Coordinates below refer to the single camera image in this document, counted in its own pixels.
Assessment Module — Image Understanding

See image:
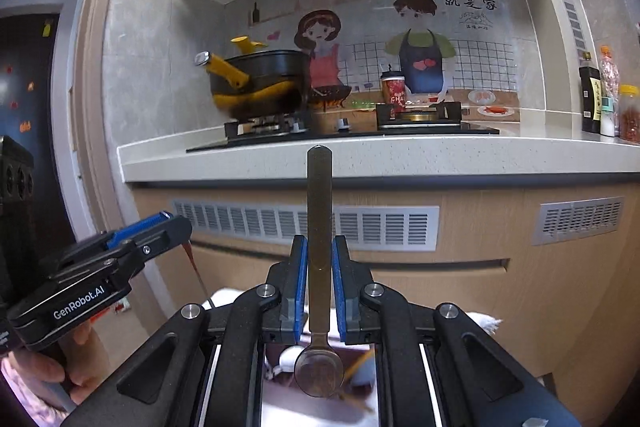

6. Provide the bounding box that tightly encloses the wooden chopstick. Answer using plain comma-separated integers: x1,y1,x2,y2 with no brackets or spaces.
345,348,375,388
336,389,375,413

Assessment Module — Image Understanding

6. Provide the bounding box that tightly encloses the wooden base cabinet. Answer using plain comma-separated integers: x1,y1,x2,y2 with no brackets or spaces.
131,184,640,408

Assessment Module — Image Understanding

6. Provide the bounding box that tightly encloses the red paper cup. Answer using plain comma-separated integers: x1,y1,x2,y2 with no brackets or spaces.
381,69,408,118

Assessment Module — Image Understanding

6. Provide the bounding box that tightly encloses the dark soy sauce bottle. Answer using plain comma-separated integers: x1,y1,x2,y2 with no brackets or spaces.
579,52,603,134

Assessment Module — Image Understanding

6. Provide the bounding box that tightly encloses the black gas stove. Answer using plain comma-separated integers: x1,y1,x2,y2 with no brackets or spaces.
186,101,501,152

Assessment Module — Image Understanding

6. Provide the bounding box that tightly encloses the narrow wall vent grille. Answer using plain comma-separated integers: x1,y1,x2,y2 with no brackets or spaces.
562,0,587,52

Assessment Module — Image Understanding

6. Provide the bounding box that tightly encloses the black refrigerator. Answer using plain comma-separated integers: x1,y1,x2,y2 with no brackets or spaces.
0,12,76,258

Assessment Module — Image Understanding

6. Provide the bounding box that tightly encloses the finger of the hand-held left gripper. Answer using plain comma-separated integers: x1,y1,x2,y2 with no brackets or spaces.
47,215,193,288
60,210,173,270

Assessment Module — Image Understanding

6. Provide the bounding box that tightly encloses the metal spoon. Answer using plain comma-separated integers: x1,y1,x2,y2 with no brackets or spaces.
294,145,346,399

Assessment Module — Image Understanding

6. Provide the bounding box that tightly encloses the person's left hand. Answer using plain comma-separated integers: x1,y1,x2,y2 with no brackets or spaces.
7,322,113,408

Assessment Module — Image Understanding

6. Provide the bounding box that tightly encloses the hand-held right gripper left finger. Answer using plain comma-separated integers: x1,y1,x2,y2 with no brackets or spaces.
60,234,308,427

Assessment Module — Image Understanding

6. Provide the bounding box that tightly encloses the dark brown chopstick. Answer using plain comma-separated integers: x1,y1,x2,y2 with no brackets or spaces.
182,243,215,309

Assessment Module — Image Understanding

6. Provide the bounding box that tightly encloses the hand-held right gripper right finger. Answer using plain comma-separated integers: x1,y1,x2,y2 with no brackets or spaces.
331,235,583,427

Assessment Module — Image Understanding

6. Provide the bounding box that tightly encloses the yellow pan handle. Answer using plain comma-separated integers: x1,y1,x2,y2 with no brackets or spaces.
230,36,268,55

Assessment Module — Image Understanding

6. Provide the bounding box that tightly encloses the black pot yellow handle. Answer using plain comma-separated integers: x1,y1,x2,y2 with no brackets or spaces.
195,50,312,118

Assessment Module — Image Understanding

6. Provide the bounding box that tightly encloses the short vent grille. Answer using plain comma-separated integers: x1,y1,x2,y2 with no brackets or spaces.
537,196,626,247

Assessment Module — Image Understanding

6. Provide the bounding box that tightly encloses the long vent grille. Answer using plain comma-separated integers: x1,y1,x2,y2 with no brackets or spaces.
171,199,441,252

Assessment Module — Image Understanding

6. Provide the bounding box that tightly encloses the cartoon wall sticker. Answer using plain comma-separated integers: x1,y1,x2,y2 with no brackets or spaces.
247,0,521,122

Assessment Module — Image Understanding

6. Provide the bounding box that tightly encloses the red printed bag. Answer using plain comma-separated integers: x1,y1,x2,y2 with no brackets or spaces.
89,299,132,322

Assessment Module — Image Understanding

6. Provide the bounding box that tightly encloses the white utensil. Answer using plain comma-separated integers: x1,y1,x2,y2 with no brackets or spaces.
265,346,301,380

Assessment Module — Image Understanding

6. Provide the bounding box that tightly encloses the yellow lid chili jar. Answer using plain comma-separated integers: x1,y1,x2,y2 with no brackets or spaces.
617,84,640,140

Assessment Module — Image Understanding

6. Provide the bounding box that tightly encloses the clear bottle orange cap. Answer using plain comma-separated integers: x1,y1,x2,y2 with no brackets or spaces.
599,46,621,108

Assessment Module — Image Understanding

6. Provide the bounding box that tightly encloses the small white bottle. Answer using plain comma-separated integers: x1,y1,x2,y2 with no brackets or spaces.
599,96,617,138

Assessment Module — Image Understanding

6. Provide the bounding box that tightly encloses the brown door frame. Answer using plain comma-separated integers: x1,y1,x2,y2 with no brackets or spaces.
70,0,186,323

